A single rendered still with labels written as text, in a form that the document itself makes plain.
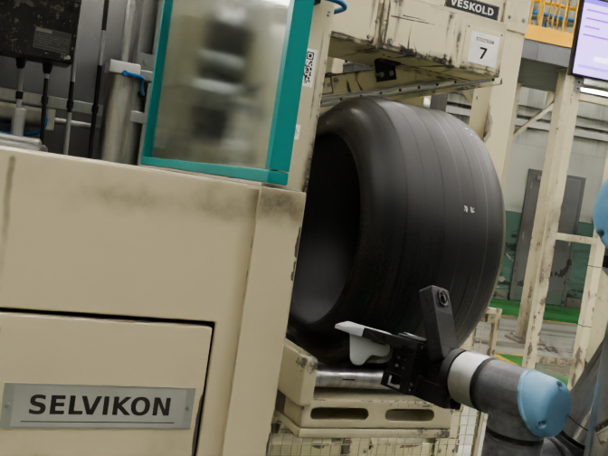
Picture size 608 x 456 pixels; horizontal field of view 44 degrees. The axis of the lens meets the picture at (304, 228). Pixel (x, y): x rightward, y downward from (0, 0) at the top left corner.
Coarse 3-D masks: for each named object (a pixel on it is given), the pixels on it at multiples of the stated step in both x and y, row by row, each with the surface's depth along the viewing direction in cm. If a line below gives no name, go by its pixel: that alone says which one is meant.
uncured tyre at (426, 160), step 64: (320, 128) 167; (384, 128) 148; (448, 128) 154; (320, 192) 193; (384, 192) 141; (448, 192) 143; (320, 256) 194; (384, 256) 140; (448, 256) 142; (320, 320) 156; (384, 320) 143
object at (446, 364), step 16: (400, 336) 111; (400, 352) 112; (416, 352) 110; (400, 368) 112; (416, 368) 109; (432, 368) 108; (448, 368) 104; (384, 384) 112; (400, 384) 109; (416, 384) 109; (432, 384) 107; (432, 400) 107; (448, 400) 105
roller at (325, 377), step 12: (324, 372) 150; (336, 372) 152; (348, 372) 153; (360, 372) 154; (372, 372) 155; (324, 384) 151; (336, 384) 152; (348, 384) 153; (360, 384) 154; (372, 384) 155
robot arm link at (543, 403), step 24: (480, 384) 99; (504, 384) 97; (528, 384) 95; (552, 384) 94; (480, 408) 100; (504, 408) 96; (528, 408) 93; (552, 408) 93; (504, 432) 96; (528, 432) 95; (552, 432) 94
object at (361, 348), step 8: (344, 328) 114; (352, 328) 114; (360, 328) 113; (352, 336) 114; (360, 336) 113; (352, 344) 114; (360, 344) 113; (368, 344) 113; (376, 344) 113; (352, 352) 114; (360, 352) 113; (368, 352) 113; (376, 352) 113; (384, 352) 112; (352, 360) 113; (360, 360) 113
